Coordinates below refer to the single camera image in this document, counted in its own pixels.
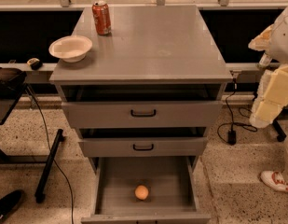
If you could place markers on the grey top drawer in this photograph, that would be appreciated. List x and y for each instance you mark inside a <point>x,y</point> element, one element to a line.
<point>141,114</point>

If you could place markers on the black shoe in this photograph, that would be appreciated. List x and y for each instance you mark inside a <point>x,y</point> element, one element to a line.
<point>9,203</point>

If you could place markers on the grey drawer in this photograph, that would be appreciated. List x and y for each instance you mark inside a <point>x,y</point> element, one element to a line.
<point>143,147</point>
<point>171,200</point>
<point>141,114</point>

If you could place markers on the white paper bowl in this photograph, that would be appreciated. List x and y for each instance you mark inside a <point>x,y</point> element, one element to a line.
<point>71,48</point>

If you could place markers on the yellow black tape measure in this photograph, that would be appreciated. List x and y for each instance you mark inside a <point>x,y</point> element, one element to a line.
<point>34,63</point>

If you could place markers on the black table frame leg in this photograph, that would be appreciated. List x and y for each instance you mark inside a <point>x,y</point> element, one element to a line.
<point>36,159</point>

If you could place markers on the black stand leg right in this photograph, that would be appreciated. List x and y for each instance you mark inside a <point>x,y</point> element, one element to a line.
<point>281,134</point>

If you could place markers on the orange fruit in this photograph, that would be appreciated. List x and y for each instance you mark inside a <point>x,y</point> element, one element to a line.
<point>141,192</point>

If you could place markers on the grey middle drawer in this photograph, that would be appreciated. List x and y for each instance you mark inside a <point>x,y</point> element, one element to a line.
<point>143,147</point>

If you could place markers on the grey bottom drawer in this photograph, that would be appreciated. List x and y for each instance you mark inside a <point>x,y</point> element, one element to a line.
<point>171,200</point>

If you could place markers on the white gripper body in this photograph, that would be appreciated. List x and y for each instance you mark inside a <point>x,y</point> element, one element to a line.
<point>282,37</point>

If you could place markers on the clear plastic bottle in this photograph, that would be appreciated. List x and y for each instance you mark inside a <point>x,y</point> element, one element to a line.
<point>264,61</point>

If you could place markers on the grey drawer cabinet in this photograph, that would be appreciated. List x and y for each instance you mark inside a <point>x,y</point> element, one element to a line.
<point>153,54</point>

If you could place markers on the red soda can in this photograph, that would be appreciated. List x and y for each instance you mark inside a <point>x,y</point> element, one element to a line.
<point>101,15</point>

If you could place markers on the white red sneaker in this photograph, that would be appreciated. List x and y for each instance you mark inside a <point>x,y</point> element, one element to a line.
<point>274,180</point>

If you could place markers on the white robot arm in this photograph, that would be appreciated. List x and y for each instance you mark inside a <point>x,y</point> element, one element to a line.
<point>272,93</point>

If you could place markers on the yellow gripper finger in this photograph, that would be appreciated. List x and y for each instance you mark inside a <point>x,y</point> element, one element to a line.
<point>272,97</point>
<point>261,42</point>

